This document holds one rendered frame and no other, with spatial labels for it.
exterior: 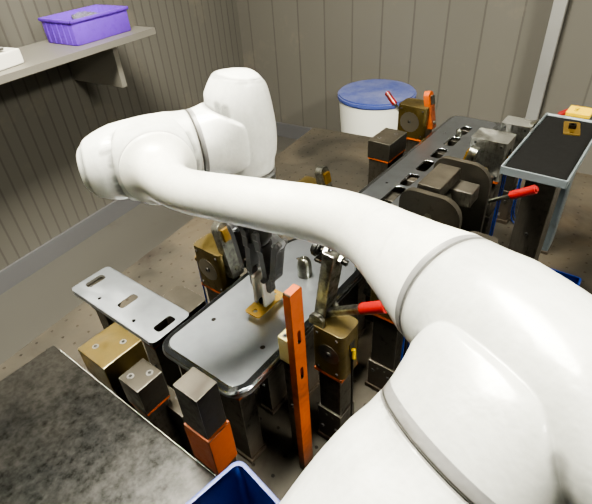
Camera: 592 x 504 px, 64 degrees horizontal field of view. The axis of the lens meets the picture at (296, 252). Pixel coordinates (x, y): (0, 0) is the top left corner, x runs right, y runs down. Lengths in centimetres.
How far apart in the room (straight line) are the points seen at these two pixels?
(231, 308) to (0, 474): 46
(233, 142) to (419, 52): 291
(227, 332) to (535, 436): 73
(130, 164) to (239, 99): 18
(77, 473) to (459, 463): 61
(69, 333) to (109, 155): 92
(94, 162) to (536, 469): 59
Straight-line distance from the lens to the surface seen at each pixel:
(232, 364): 88
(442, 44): 349
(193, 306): 104
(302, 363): 83
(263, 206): 49
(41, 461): 84
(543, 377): 29
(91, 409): 86
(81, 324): 154
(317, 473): 34
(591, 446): 28
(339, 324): 86
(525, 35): 338
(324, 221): 46
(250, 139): 71
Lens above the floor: 167
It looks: 37 degrees down
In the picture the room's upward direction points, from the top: 4 degrees counter-clockwise
